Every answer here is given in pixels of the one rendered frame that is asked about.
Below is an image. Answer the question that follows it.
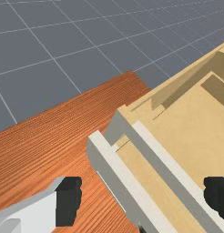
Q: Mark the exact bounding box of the pale wooden cabinet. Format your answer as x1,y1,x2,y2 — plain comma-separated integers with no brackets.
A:
86,40,224,233

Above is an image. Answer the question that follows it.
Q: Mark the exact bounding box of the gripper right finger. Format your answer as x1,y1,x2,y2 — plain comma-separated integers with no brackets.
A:
203,176,224,224

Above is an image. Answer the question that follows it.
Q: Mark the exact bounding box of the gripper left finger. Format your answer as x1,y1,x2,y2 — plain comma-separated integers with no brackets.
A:
0,176,83,233

